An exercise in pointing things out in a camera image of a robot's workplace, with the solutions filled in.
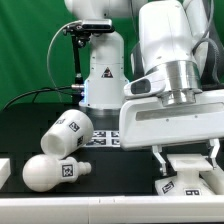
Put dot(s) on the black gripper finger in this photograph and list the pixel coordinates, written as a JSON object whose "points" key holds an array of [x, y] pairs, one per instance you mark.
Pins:
{"points": [[160, 160], [213, 146]]}

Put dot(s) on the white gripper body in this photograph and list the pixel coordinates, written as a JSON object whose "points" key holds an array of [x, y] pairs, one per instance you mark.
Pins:
{"points": [[146, 122]]}

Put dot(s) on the white lamp base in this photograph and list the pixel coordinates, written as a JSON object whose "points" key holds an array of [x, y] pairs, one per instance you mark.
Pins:
{"points": [[187, 181]]}

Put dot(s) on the white lamp bulb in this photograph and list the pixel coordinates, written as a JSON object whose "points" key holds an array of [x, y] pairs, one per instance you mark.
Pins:
{"points": [[42, 172]]}

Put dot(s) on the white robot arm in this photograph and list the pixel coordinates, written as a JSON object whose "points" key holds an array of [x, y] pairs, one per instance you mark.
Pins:
{"points": [[166, 103]]}

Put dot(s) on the white lamp shade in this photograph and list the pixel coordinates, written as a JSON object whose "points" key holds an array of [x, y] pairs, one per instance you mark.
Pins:
{"points": [[72, 130]]}

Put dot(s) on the paper sheet with markers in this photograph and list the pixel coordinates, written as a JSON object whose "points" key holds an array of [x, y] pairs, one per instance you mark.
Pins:
{"points": [[104, 138]]}

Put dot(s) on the white right rail block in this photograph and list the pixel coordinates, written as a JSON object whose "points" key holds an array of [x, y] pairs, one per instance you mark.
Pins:
{"points": [[215, 179]]}

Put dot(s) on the white rail block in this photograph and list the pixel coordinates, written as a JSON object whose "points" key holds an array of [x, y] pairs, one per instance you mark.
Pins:
{"points": [[5, 170], [215, 179]]}

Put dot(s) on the white front rail wall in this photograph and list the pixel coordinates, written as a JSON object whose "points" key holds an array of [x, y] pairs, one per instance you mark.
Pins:
{"points": [[112, 210]]}

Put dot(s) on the black camera on stand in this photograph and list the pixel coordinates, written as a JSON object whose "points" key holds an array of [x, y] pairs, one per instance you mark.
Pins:
{"points": [[80, 32]]}

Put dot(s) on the white left rail block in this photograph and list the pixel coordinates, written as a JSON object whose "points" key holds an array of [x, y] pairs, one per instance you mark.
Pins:
{"points": [[5, 170]]}

